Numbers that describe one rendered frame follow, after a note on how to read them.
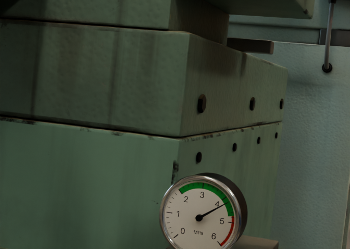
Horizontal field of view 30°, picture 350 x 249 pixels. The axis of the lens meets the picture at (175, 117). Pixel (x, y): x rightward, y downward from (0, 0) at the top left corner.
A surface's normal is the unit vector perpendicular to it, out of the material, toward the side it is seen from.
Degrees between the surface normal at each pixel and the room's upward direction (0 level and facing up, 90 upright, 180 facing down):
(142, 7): 90
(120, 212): 90
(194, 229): 90
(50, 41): 90
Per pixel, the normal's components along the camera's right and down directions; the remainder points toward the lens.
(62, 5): -0.31, 0.02
